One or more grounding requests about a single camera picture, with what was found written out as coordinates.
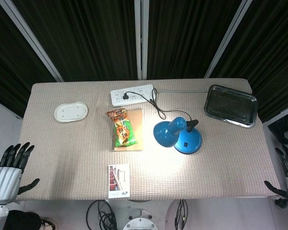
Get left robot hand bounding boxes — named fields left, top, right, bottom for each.
left=0, top=142, right=40, bottom=205

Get robot base metal column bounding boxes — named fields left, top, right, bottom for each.
left=122, top=208, right=159, bottom=230

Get blue desk lamp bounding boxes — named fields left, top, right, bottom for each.
left=153, top=116, right=203, bottom=154

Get black cloth object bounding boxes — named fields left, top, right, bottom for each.
left=3, top=209, right=55, bottom=230

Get beige waffle tablecloth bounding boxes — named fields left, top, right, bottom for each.
left=15, top=78, right=281, bottom=201

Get metal rectangular tray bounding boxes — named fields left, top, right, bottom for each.
left=204, top=84, right=258, bottom=128

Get white oval plastic dish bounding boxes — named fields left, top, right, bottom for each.
left=54, top=101, right=89, bottom=123

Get photo postcard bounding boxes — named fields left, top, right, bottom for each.
left=108, top=163, right=131, bottom=199

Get green orange snack bag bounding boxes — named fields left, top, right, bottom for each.
left=105, top=108, right=138, bottom=148

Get brown spiral notebook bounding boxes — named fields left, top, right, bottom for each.
left=111, top=108, right=144, bottom=152

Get white power strip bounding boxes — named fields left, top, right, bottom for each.
left=110, top=84, right=156, bottom=107

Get black cable bundle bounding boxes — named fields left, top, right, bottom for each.
left=86, top=199, right=118, bottom=230

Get black hanging cables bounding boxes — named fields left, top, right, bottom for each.
left=175, top=198, right=188, bottom=230

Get grey power strip cable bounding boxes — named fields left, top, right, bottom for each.
left=156, top=89, right=208, bottom=94

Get black lamp power cord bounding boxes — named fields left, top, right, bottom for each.
left=122, top=88, right=192, bottom=120

